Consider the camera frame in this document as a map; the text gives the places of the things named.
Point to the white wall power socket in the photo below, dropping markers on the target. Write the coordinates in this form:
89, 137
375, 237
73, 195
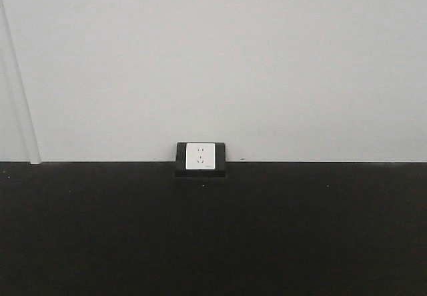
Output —
200, 156

